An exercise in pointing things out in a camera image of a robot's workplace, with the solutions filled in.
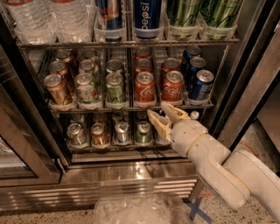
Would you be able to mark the dark bottle white cap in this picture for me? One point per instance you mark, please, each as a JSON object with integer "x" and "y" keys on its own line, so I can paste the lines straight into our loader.
{"x": 195, "y": 115}
{"x": 159, "y": 137}

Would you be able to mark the green can bottom shelf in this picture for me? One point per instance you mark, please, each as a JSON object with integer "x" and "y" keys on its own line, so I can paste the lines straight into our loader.
{"x": 143, "y": 132}

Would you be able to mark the gold can middle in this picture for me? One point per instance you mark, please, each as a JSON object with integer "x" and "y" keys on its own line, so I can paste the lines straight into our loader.
{"x": 60, "y": 67}

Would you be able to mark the gold can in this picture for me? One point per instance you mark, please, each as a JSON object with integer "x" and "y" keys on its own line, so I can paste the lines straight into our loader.
{"x": 58, "y": 89}
{"x": 64, "y": 55}
{"x": 60, "y": 67}

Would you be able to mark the glass fridge door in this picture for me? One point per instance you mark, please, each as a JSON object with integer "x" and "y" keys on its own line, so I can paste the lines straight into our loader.
{"x": 23, "y": 159}

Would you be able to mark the silver can bottom left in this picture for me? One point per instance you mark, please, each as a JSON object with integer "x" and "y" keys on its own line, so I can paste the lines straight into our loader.
{"x": 76, "y": 134}

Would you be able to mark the slim silver can bottom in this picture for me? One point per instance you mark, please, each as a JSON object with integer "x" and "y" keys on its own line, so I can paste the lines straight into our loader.
{"x": 121, "y": 129}

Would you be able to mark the tall pepsi can top shelf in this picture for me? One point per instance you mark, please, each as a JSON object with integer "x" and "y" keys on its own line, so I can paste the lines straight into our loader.
{"x": 146, "y": 18}

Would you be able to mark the blue pepsi can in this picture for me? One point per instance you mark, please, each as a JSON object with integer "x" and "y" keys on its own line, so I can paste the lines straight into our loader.
{"x": 189, "y": 52}
{"x": 201, "y": 85}
{"x": 195, "y": 64}

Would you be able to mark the stainless steel fridge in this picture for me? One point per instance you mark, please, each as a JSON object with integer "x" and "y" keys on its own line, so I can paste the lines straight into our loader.
{"x": 245, "y": 65}

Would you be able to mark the red coke can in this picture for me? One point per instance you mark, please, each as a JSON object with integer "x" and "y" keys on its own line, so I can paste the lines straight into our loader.
{"x": 169, "y": 64}
{"x": 172, "y": 86}
{"x": 142, "y": 65}
{"x": 143, "y": 53}
{"x": 145, "y": 87}

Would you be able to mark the gold can front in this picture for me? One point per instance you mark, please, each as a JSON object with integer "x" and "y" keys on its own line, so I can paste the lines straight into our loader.
{"x": 58, "y": 89}

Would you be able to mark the white green can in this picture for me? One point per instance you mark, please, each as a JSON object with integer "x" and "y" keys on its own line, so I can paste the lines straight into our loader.
{"x": 88, "y": 66}
{"x": 90, "y": 54}
{"x": 85, "y": 88}

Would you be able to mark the clear water bottle left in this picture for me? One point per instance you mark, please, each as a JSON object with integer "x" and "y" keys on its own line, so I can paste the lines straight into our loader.
{"x": 34, "y": 24}

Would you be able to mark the dark bottle white cap left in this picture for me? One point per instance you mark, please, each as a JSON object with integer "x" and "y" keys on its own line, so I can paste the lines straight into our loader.
{"x": 159, "y": 137}

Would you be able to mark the blue pepsi can rear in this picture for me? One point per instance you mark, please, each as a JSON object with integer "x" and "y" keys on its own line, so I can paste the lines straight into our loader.
{"x": 189, "y": 52}

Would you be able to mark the clear water bottle right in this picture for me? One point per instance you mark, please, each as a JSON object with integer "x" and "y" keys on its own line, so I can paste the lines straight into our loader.
{"x": 73, "y": 19}

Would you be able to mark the white green can rear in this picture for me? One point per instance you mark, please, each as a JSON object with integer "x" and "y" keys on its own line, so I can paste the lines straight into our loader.
{"x": 90, "y": 54}

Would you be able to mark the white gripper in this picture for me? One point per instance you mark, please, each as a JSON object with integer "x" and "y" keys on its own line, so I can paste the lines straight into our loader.
{"x": 185, "y": 135}

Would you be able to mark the white green can front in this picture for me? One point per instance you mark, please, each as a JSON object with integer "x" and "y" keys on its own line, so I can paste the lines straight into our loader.
{"x": 85, "y": 88}

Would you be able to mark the green drink can left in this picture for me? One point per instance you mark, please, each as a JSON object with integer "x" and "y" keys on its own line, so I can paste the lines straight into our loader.
{"x": 182, "y": 15}

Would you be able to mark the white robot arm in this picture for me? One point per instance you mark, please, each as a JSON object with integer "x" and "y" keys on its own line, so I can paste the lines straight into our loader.
{"x": 233, "y": 176}

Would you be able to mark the dark bottle white cap right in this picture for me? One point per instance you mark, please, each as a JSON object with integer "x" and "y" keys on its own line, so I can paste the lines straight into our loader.
{"x": 195, "y": 115}

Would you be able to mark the green drink can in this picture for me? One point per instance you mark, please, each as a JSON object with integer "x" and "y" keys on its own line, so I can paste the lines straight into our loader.
{"x": 219, "y": 16}
{"x": 182, "y": 15}

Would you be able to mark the white green can middle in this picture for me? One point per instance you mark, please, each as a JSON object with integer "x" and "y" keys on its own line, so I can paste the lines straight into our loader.
{"x": 88, "y": 66}

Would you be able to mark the blue pepsi can middle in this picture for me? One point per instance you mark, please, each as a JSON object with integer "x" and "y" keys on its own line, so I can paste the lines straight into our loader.
{"x": 195, "y": 64}

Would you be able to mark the gold can rear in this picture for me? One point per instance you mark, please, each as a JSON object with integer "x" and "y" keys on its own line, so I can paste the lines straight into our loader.
{"x": 64, "y": 55}

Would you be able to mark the blue pepsi can front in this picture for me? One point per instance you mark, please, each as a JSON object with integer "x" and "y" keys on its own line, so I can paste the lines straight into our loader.
{"x": 201, "y": 85}

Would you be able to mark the clear plastic bag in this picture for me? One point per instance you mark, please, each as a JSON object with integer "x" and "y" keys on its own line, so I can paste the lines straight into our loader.
{"x": 159, "y": 208}

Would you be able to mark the green drink can right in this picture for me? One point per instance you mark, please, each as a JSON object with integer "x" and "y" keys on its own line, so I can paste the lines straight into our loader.
{"x": 219, "y": 16}

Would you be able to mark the blue tape cross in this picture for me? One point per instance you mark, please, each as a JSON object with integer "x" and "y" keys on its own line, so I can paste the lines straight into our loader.
{"x": 196, "y": 211}

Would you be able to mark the clear water bottle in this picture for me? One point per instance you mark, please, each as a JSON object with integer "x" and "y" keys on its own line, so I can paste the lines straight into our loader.
{"x": 73, "y": 19}
{"x": 34, "y": 24}

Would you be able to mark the tall red bull can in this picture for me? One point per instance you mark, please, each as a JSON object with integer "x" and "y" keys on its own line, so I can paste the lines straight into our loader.
{"x": 111, "y": 18}

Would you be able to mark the orange can bottom shelf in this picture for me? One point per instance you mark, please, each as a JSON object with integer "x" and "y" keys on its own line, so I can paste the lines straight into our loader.
{"x": 99, "y": 135}

